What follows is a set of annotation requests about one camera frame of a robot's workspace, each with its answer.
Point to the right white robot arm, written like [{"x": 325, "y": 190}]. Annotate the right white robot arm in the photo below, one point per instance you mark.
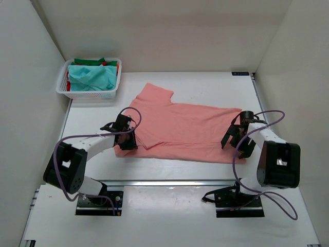
[{"x": 278, "y": 166}]

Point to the teal t shirt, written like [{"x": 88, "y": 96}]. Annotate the teal t shirt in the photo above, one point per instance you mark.
[{"x": 92, "y": 78}]

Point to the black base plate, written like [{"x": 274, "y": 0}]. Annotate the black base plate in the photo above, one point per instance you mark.
[
  {"x": 229, "y": 203},
  {"x": 102, "y": 206}
]

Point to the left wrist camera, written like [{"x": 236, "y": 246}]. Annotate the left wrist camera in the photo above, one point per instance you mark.
[{"x": 122, "y": 123}]

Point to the white plastic basket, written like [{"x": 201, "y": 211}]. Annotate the white plastic basket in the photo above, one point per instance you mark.
[{"x": 62, "y": 84}]

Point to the aluminium rail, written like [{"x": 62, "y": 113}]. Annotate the aluminium rail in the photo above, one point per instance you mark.
[{"x": 167, "y": 183}]

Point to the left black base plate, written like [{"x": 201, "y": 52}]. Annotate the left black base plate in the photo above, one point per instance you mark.
[{"x": 102, "y": 206}]

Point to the pink t shirt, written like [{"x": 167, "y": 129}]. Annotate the pink t shirt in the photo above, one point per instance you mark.
[{"x": 178, "y": 131}]

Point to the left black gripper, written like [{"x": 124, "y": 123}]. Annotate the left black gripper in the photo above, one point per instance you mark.
[{"x": 126, "y": 141}]

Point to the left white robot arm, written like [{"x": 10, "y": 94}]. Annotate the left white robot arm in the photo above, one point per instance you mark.
[{"x": 91, "y": 188}]

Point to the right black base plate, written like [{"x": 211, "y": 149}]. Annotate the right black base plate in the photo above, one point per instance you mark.
[{"x": 229, "y": 203}]

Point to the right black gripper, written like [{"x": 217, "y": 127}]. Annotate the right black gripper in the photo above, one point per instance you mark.
[{"x": 237, "y": 137}]

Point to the black label plate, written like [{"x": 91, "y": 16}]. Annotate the black label plate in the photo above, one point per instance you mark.
[{"x": 240, "y": 74}]

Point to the green t shirt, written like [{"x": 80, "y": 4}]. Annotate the green t shirt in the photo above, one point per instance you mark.
[{"x": 88, "y": 62}]

